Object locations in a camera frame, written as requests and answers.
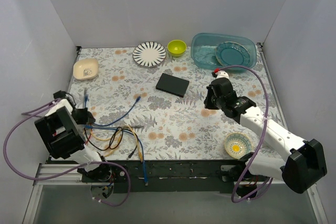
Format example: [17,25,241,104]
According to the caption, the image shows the red ethernet cable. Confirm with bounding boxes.
[83,128,92,146]

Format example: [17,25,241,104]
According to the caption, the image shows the black ethernet cable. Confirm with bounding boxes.
[83,126,139,159]

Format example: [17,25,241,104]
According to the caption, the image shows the dark grey network switch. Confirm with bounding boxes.
[155,73,190,98]

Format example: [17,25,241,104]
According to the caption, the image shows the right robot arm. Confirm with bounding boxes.
[204,70,327,194]

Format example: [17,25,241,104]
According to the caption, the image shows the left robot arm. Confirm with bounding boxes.
[35,91,112,182]

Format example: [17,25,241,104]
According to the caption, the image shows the teal glass plate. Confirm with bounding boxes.
[215,41,251,67]

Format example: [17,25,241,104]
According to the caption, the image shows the teal plastic tub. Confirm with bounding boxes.
[191,33,257,72]

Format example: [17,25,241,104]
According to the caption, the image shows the cream square dish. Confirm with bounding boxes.
[72,58,99,81]

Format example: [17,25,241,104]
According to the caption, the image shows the yellow patterned small bowl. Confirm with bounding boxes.
[224,133,253,159]

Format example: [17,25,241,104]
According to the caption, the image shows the lime green bowl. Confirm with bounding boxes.
[167,39,187,57]

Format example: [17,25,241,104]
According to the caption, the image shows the striped white plate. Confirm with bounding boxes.
[132,41,167,68]

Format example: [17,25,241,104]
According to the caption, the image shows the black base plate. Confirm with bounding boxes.
[81,159,270,193]

